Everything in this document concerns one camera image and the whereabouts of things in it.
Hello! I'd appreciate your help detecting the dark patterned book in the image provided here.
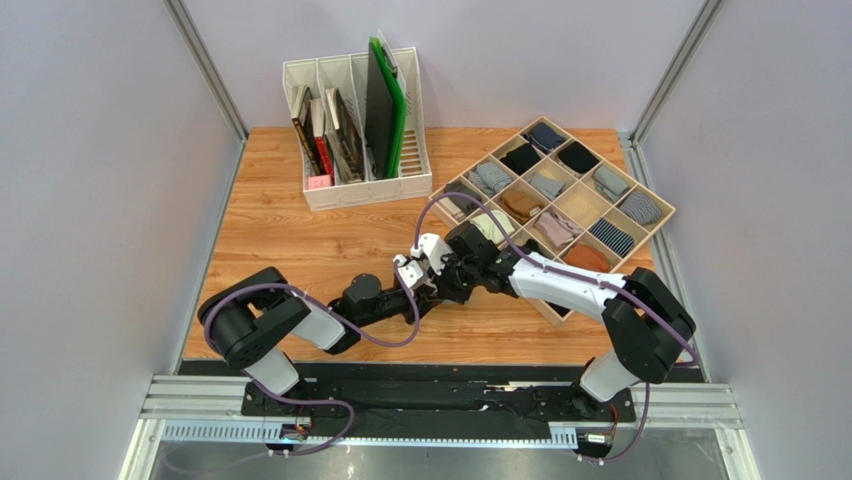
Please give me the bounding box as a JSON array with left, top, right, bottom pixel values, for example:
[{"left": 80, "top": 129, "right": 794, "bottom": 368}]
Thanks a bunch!
[{"left": 325, "top": 87, "right": 365, "bottom": 185}]

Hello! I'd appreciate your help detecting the pink rolled cloth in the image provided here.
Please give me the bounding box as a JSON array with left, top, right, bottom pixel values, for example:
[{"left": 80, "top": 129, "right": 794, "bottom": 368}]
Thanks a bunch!
[{"left": 533, "top": 210, "right": 584, "bottom": 249}]

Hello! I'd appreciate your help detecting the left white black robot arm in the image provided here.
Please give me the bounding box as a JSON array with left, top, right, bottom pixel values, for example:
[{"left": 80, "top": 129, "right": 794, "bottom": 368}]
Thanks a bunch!
[{"left": 196, "top": 267, "right": 442, "bottom": 414}]

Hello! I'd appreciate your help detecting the purple cable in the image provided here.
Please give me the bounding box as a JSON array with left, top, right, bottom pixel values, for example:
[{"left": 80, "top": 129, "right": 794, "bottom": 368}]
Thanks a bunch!
[
  {"left": 202, "top": 259, "right": 423, "bottom": 459},
  {"left": 411, "top": 191, "right": 700, "bottom": 465}
]

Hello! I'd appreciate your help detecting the striped grey rolled cloth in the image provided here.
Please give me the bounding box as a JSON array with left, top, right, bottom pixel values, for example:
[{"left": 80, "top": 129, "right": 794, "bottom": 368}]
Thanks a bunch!
[{"left": 468, "top": 161, "right": 513, "bottom": 198}]

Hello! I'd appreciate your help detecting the red book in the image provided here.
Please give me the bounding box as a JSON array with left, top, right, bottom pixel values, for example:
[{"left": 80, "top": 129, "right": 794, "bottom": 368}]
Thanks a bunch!
[{"left": 310, "top": 98, "right": 336, "bottom": 186}]

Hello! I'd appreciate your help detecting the rust orange rolled cloth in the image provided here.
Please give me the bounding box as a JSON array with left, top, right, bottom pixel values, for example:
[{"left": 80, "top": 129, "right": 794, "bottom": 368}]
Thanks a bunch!
[{"left": 562, "top": 243, "right": 611, "bottom": 273}]

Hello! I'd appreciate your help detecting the brown rolled cloth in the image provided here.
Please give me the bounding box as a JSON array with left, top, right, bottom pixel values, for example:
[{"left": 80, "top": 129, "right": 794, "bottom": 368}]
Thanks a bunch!
[{"left": 499, "top": 189, "right": 543, "bottom": 224}]

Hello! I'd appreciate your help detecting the black rolled cloth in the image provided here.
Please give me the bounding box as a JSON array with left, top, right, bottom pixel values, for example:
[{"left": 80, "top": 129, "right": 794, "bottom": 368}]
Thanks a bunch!
[
  {"left": 557, "top": 141, "right": 600, "bottom": 175},
  {"left": 546, "top": 302, "right": 572, "bottom": 321},
  {"left": 500, "top": 143, "right": 542, "bottom": 176}
]

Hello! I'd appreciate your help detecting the wooden compartment organizer box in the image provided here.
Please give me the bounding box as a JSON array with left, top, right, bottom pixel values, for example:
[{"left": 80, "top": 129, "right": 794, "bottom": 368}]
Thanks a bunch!
[{"left": 427, "top": 117, "right": 677, "bottom": 329}]

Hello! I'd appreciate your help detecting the black rolled cloth top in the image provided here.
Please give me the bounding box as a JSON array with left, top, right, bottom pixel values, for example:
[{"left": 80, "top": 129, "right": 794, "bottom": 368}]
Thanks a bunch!
[{"left": 500, "top": 143, "right": 542, "bottom": 176}]

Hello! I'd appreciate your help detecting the black book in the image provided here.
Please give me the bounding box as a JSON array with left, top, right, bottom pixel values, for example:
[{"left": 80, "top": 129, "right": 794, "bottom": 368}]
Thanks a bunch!
[{"left": 290, "top": 84, "right": 325, "bottom": 176}]

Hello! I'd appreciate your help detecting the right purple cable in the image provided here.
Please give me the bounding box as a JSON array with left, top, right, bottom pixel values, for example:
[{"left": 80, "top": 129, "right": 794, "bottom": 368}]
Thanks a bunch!
[{"left": 411, "top": 191, "right": 700, "bottom": 465}]

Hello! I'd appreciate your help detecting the grey rolled cloth right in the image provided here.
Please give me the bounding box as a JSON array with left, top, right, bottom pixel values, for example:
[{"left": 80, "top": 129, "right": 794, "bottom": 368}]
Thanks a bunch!
[{"left": 592, "top": 166, "right": 631, "bottom": 203}]

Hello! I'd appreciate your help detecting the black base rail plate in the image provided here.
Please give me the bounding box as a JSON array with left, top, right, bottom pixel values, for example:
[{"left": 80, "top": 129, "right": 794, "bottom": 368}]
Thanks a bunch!
[{"left": 179, "top": 359, "right": 707, "bottom": 444}]

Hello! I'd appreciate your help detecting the pale green rolled cloth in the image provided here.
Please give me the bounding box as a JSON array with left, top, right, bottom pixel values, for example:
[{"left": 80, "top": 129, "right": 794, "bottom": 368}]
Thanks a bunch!
[{"left": 469, "top": 210, "right": 516, "bottom": 245}]

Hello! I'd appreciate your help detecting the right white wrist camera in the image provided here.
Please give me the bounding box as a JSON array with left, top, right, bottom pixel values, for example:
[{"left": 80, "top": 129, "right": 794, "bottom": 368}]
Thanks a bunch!
[{"left": 410, "top": 233, "right": 453, "bottom": 275}]

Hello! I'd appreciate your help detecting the green black clipboard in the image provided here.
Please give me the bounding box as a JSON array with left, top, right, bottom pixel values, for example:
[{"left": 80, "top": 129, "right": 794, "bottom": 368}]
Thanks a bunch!
[{"left": 364, "top": 36, "right": 407, "bottom": 180}]

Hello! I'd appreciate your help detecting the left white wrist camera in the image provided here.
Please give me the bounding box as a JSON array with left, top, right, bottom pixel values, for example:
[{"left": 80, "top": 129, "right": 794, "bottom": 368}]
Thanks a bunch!
[{"left": 393, "top": 254, "right": 428, "bottom": 291}]

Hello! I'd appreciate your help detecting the black rolled cloth bottom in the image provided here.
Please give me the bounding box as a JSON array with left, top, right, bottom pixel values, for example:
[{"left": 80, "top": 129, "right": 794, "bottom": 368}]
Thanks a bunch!
[{"left": 546, "top": 302, "right": 572, "bottom": 321}]

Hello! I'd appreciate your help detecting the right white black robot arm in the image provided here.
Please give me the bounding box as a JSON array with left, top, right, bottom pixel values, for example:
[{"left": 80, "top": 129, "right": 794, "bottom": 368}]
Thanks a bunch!
[{"left": 411, "top": 222, "right": 696, "bottom": 403}]

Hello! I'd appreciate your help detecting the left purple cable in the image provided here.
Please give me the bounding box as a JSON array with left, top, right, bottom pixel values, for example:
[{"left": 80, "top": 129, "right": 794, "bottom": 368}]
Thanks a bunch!
[{"left": 202, "top": 259, "right": 423, "bottom": 459}]

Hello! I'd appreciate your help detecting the grey folded cloth centre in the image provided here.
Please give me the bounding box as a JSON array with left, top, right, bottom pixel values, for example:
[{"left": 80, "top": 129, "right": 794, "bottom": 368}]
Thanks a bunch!
[{"left": 528, "top": 173, "right": 566, "bottom": 201}]

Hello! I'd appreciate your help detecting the black rolled cloth right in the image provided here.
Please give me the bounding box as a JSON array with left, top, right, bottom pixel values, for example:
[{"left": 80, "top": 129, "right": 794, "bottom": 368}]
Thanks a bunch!
[{"left": 557, "top": 141, "right": 600, "bottom": 175}]

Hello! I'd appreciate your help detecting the white file organizer rack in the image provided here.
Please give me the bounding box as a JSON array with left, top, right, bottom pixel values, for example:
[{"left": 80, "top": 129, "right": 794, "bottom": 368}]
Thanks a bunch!
[{"left": 281, "top": 47, "right": 432, "bottom": 211}]

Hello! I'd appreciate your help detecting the navy striped rolled cloth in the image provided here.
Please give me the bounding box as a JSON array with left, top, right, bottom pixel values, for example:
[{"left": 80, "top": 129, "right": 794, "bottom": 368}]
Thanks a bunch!
[{"left": 589, "top": 218, "right": 636, "bottom": 258}]

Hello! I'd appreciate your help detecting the dark grey rolled cloth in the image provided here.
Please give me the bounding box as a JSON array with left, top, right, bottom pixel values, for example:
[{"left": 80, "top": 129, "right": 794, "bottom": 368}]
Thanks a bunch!
[{"left": 445, "top": 181, "right": 482, "bottom": 215}]

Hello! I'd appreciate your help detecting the grey striped cloth far right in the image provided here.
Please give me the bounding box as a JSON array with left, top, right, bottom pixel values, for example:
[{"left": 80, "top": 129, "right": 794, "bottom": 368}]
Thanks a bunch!
[{"left": 618, "top": 191, "right": 663, "bottom": 226}]

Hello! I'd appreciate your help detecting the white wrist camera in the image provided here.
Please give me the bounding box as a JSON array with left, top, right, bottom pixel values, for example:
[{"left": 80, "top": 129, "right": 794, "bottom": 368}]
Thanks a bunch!
[
  {"left": 393, "top": 254, "right": 428, "bottom": 291},
  {"left": 410, "top": 233, "right": 453, "bottom": 275}
]

